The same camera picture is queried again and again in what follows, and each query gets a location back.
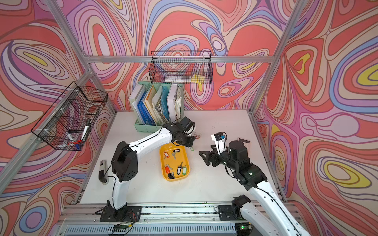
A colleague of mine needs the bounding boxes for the yellow storage tray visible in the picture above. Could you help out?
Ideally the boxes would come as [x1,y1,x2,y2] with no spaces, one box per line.
[159,143,191,182]

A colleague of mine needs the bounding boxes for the light green tag key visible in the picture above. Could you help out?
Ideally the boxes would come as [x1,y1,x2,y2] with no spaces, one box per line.
[182,166,187,176]

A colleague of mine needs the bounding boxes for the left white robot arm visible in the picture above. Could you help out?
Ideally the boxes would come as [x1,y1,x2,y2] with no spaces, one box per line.
[96,127,195,222]

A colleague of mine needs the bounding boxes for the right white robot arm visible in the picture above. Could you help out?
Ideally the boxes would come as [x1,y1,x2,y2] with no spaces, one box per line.
[199,140,309,236]

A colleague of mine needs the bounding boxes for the pink calculator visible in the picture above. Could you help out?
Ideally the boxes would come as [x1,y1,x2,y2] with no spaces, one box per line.
[238,138,251,149]

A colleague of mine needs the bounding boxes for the black tag key in tray bottom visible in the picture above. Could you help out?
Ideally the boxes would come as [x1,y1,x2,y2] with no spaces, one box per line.
[168,173,175,180]

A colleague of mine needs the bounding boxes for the documents and folders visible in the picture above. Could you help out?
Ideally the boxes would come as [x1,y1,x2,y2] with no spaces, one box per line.
[129,83,183,124]

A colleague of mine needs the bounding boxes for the green file organizer rack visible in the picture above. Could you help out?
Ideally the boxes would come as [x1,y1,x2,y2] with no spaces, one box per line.
[128,81,186,133]

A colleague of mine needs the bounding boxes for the yellow sticky notes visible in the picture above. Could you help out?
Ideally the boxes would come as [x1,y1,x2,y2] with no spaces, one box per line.
[191,74,206,84]

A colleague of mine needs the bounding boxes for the marker pen in basket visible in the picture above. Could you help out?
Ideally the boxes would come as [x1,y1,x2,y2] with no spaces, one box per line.
[80,118,91,141]

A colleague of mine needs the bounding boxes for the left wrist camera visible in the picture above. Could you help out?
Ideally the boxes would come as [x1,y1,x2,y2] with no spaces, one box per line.
[179,117,195,135]

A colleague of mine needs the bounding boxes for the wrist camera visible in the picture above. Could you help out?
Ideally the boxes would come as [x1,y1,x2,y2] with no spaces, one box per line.
[179,117,195,135]
[211,132,227,155]

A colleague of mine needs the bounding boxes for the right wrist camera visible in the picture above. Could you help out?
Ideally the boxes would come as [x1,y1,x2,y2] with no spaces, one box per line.
[211,132,227,155]

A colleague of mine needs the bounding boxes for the black wire basket back wall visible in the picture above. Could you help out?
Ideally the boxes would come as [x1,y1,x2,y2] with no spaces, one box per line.
[149,50,213,84]

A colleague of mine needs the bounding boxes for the black wire basket wall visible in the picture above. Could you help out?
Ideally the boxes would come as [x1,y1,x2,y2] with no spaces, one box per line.
[31,82,108,151]
[149,50,213,84]

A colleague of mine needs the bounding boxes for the black wire basket left wall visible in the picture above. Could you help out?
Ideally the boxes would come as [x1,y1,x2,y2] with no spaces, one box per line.
[31,82,108,151]

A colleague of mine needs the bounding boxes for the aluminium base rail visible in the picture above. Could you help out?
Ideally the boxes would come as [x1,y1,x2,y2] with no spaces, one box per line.
[48,202,305,236]

